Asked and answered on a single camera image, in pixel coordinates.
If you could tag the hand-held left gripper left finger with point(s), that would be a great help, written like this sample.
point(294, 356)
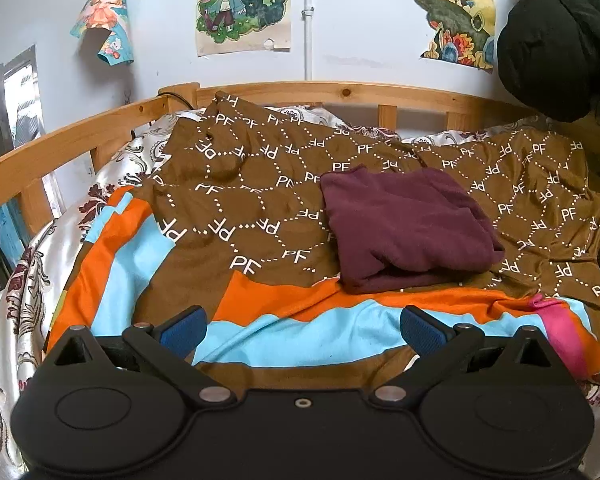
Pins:
point(182, 332)

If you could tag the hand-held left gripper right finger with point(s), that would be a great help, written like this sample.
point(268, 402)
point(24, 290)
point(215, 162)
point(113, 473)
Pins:
point(422, 332)

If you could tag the maroon long-sleeve shirt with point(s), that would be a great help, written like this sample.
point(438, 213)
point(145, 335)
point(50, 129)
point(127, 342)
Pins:
point(410, 225)

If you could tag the brown printed blanket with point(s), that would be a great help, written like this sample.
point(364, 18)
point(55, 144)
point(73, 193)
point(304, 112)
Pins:
point(260, 200)

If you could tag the white floral bed sheet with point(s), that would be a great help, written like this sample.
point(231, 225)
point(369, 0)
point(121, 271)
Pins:
point(10, 320)

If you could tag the black puffy jacket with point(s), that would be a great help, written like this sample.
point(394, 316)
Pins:
point(555, 35)

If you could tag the colourful landscape poster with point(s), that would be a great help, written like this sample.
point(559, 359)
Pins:
point(455, 10)

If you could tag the curled blue cartoon poster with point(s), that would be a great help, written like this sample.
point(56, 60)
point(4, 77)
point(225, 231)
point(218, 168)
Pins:
point(105, 15)

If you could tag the blond cartoon figure poster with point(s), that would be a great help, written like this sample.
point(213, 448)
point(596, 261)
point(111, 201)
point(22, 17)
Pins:
point(242, 5)

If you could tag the wooden bed frame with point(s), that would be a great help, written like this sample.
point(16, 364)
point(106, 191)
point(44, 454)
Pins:
point(330, 92)

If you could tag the white wall pipe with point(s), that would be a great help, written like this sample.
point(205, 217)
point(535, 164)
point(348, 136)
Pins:
point(308, 25)

